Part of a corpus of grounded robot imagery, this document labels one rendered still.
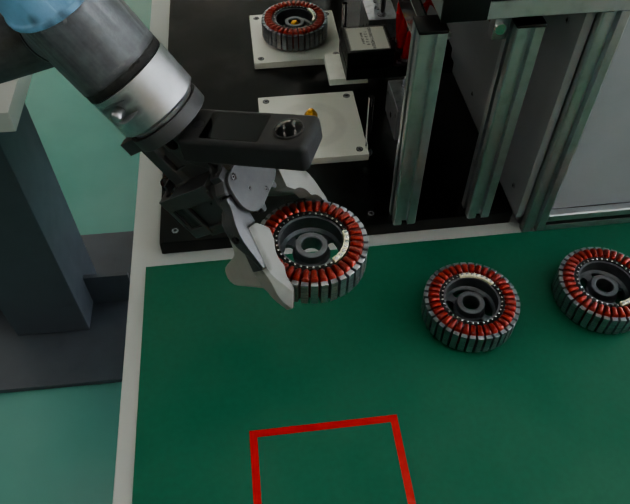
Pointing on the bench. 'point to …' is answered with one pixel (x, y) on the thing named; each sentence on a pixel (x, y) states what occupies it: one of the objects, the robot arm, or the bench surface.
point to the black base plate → (382, 142)
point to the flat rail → (411, 10)
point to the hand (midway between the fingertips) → (315, 252)
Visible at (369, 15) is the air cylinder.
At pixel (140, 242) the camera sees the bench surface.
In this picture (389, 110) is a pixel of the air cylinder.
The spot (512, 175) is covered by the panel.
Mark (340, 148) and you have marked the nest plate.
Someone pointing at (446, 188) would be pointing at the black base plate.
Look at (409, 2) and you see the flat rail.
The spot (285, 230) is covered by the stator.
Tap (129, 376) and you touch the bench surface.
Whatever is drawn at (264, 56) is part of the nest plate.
